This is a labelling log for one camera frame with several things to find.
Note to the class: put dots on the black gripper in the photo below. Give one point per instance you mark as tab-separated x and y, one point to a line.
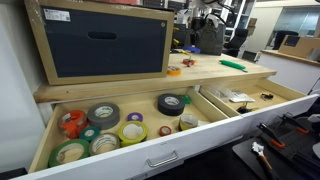
198	24

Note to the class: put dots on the blue masking tape roll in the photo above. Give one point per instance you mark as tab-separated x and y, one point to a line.
192	49

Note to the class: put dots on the orange masking tape roll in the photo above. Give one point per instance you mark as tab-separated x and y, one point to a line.
174	70

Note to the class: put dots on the small green tape roll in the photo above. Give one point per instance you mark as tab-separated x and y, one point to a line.
187	99

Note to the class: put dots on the yellow and black tape roll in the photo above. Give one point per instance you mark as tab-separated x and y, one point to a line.
184	126

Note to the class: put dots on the tiny red tape roll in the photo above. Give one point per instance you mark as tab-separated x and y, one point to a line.
160	131

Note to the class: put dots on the purple tape roll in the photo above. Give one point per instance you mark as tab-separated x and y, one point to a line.
129	117

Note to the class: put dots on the wooden drawer white front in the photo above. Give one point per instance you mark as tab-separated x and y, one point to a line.
186	143

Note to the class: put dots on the yellow-green tape roll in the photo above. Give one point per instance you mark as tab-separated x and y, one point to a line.
131	141

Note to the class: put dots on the white tape roll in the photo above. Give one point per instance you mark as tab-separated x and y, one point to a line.
94	146

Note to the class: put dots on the small teal tape roll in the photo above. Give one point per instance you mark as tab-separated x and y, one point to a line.
82	135

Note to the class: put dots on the orange tape roll in plastic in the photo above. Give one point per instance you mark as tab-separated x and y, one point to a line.
75	128

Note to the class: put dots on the large green tape roll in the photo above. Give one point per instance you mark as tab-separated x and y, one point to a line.
53	158

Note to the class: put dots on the dark grey fabric bag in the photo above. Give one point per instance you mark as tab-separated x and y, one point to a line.
213	41

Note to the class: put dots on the yellow clamps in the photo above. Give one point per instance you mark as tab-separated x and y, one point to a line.
175	36

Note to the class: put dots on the black office chair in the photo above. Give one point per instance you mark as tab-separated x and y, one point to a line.
236	41
285	38

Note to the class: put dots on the white shelving unit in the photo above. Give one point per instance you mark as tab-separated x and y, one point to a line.
240	15

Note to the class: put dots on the clear plastic boxes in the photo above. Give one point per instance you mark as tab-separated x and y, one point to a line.
221	93

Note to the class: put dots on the silver plastic bag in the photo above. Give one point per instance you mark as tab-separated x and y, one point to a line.
241	97

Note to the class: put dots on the black and yellow spring clamp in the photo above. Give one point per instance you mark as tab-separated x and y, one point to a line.
244	109

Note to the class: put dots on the black clamp with screw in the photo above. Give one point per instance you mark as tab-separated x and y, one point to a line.
266	96

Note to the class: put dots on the white counter with wood top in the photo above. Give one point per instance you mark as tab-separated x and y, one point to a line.
286	71

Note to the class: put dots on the framed dark panel board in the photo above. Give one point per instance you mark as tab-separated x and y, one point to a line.
100	60

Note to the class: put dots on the brown cardboard box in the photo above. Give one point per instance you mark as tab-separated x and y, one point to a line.
300	46

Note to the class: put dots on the black and orange spring clamp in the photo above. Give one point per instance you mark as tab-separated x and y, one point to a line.
293	122
270	135

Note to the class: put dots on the black cart tray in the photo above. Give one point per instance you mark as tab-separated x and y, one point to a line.
293	156

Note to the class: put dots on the grey duct tape roll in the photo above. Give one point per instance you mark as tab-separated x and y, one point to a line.
95	120

